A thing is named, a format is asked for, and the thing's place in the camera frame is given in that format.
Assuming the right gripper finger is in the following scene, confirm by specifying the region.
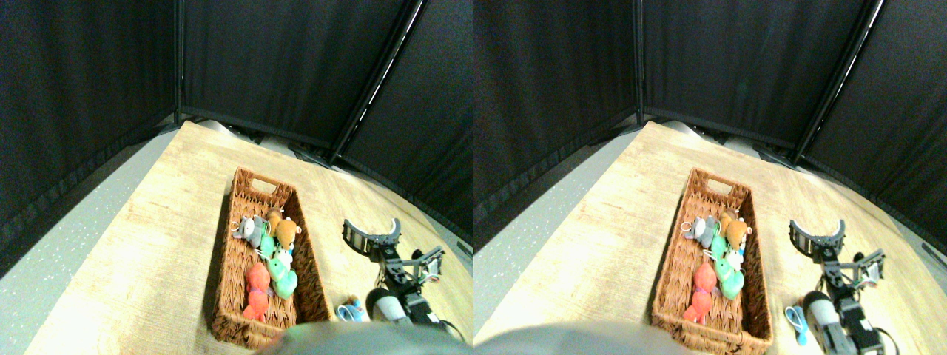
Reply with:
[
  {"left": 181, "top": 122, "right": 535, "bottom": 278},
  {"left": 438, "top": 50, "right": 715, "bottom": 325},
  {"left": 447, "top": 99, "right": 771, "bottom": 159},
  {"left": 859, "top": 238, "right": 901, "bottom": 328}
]
[
  {"left": 376, "top": 217, "right": 402, "bottom": 249},
  {"left": 789, "top": 219, "right": 826, "bottom": 257},
  {"left": 342, "top": 218, "right": 380, "bottom": 257},
  {"left": 821, "top": 219, "right": 846, "bottom": 249}
]

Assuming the orange toy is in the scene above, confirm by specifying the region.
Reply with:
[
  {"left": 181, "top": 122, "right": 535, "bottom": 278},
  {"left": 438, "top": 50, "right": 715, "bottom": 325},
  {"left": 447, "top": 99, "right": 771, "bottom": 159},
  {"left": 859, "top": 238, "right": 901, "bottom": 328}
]
[
  {"left": 718, "top": 209, "right": 754, "bottom": 252},
  {"left": 266, "top": 209, "right": 303, "bottom": 252}
]

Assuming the grey mouse toy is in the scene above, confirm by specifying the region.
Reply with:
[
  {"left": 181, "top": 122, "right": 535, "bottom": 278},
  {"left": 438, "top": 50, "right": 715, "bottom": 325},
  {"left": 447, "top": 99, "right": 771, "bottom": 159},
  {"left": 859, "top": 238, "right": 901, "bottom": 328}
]
[
  {"left": 682, "top": 216, "right": 717, "bottom": 249},
  {"left": 232, "top": 216, "right": 266, "bottom": 249}
]

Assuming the red toy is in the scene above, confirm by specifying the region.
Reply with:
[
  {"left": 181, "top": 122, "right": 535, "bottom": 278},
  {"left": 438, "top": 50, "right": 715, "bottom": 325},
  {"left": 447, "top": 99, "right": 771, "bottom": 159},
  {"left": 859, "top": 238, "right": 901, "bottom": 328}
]
[
  {"left": 242, "top": 263, "right": 272, "bottom": 322},
  {"left": 682, "top": 263, "right": 717, "bottom": 325}
]

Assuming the curtain stand pole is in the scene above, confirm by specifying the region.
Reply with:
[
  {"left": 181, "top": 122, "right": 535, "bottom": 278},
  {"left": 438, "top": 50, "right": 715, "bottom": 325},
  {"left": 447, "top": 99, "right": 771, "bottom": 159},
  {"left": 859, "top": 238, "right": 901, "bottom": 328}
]
[
  {"left": 175, "top": 0, "right": 186, "bottom": 125},
  {"left": 790, "top": 0, "right": 887, "bottom": 165},
  {"left": 635, "top": 0, "right": 646, "bottom": 125},
  {"left": 328, "top": 0, "right": 428, "bottom": 165}
]

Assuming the brown wicker basket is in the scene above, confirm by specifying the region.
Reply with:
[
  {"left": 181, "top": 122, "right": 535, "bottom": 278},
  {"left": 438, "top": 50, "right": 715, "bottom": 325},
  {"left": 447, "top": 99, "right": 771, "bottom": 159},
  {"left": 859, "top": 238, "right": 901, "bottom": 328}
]
[
  {"left": 212, "top": 168, "right": 335, "bottom": 350},
  {"left": 651, "top": 168, "right": 774, "bottom": 354}
]

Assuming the black bracket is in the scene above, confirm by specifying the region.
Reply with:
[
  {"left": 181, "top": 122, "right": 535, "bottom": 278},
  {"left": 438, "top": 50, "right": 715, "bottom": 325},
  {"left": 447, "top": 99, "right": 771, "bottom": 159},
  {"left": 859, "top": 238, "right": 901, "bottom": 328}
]
[{"left": 405, "top": 246, "right": 447, "bottom": 285}]

